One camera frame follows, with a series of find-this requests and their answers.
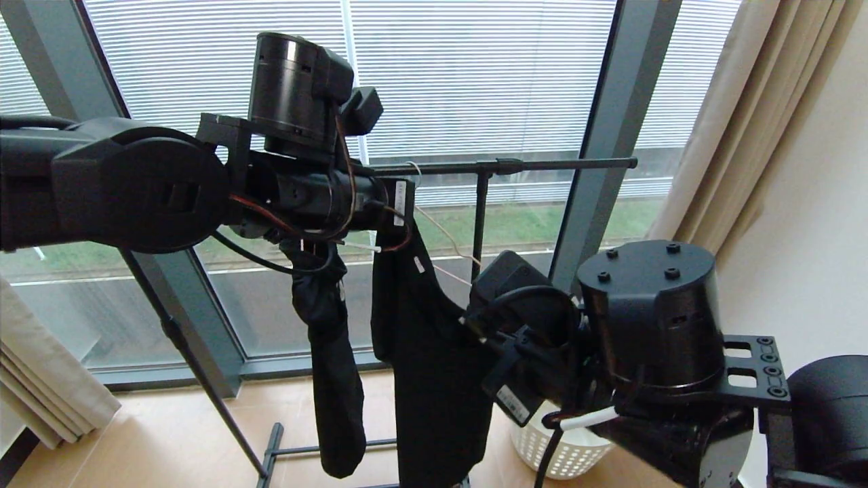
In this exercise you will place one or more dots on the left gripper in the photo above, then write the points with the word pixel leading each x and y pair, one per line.
pixel 305 196

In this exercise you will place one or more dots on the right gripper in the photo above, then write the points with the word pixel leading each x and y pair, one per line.
pixel 542 386

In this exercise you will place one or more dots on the black garment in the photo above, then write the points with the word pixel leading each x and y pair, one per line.
pixel 427 379

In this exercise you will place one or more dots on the pink clothes hanger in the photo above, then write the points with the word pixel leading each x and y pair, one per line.
pixel 444 232

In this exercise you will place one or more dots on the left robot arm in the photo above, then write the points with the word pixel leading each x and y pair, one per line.
pixel 135 183

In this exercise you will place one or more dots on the white laundry basket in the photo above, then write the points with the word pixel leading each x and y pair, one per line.
pixel 576 454

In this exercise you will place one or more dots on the black clothes rack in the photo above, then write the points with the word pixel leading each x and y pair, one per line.
pixel 542 163

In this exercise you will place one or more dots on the window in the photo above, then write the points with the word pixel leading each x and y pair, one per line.
pixel 475 81

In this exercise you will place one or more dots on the beige curtain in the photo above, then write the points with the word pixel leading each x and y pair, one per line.
pixel 746 122
pixel 47 386

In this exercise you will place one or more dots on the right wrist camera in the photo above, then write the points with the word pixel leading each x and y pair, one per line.
pixel 508 285

